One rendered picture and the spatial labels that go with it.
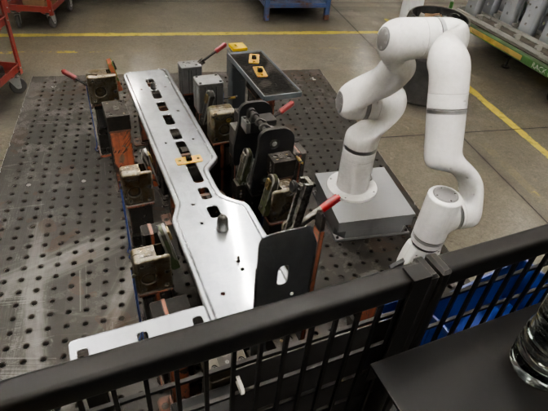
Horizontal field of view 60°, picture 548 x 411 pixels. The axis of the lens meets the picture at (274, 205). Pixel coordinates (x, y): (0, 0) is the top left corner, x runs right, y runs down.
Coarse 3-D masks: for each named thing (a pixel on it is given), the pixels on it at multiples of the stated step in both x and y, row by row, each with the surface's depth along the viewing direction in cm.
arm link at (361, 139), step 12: (396, 96) 155; (372, 108) 154; (384, 108) 155; (396, 108) 156; (372, 120) 164; (384, 120) 159; (396, 120) 159; (348, 132) 166; (360, 132) 164; (372, 132) 162; (384, 132) 162; (348, 144) 166; (360, 144) 164; (372, 144) 164
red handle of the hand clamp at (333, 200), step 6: (330, 198) 120; (336, 198) 119; (324, 204) 120; (330, 204) 120; (312, 210) 121; (324, 210) 120; (306, 216) 121; (312, 216) 120; (306, 222) 120; (288, 228) 121
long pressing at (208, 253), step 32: (160, 128) 166; (192, 128) 168; (160, 160) 152; (192, 192) 140; (192, 224) 129; (256, 224) 131; (192, 256) 120; (224, 256) 121; (256, 256) 122; (224, 288) 113
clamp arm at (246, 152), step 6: (246, 150) 141; (246, 156) 141; (252, 156) 141; (240, 162) 145; (246, 162) 142; (240, 168) 145; (246, 168) 143; (240, 174) 145; (246, 174) 145; (240, 180) 146; (246, 180) 146
